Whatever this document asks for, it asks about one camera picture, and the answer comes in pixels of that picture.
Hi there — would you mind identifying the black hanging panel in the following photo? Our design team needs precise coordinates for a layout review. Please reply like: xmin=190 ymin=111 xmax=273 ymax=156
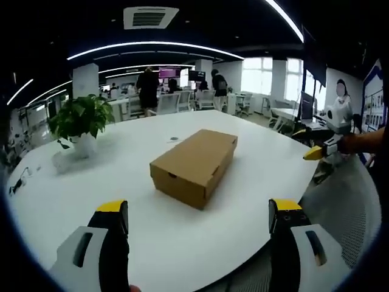
xmin=300 ymin=25 xmax=328 ymax=88

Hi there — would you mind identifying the green potted plant white pot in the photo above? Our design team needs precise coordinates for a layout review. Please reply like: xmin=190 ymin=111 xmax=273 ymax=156
xmin=47 ymin=93 xmax=117 ymax=159

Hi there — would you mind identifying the brown cardboard shoe box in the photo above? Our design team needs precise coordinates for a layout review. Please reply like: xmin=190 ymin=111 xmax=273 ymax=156
xmin=149 ymin=128 xmax=238 ymax=212

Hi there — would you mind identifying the white ceiling air vent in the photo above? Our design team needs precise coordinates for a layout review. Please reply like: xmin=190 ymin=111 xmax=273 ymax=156
xmin=123 ymin=5 xmax=181 ymax=30

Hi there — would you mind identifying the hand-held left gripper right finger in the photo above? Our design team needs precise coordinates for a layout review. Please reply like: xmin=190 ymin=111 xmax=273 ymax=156
xmin=267 ymin=198 xmax=351 ymax=292

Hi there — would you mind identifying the black yellow machine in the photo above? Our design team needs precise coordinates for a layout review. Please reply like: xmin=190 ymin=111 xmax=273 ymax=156
xmin=291 ymin=126 xmax=332 ymax=144

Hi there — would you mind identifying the grey mesh office chair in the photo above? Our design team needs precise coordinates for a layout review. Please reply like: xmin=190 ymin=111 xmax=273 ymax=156
xmin=212 ymin=154 xmax=383 ymax=292

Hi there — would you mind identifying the long curved ceiling light strip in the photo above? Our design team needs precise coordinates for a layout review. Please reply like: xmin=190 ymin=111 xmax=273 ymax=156
xmin=66 ymin=41 xmax=246 ymax=61

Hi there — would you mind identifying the black cable with plug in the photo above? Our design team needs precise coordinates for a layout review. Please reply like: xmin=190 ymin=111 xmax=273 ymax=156
xmin=8 ymin=165 xmax=43 ymax=196

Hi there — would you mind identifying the purple display screen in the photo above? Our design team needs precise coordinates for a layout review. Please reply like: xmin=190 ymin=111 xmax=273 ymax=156
xmin=158 ymin=67 xmax=184 ymax=88

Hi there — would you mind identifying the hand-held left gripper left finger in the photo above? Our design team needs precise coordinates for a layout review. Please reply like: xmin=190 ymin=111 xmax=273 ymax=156
xmin=47 ymin=199 xmax=131 ymax=292

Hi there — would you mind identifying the white office chair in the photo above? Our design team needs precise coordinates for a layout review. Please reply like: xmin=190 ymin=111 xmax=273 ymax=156
xmin=239 ymin=92 xmax=254 ymax=119
xmin=177 ymin=90 xmax=196 ymax=112
xmin=157 ymin=92 xmax=181 ymax=116
xmin=198 ymin=89 xmax=217 ymax=111

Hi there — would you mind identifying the dark computer monitor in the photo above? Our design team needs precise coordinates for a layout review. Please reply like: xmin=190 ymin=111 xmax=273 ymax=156
xmin=300 ymin=90 xmax=316 ymax=120

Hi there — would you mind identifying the wall poster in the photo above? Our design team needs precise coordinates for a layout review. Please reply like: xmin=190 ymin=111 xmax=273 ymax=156
xmin=362 ymin=58 xmax=387 ymax=132

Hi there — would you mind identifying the person's right hand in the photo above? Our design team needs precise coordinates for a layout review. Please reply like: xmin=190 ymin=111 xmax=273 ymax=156
xmin=339 ymin=133 xmax=365 ymax=156

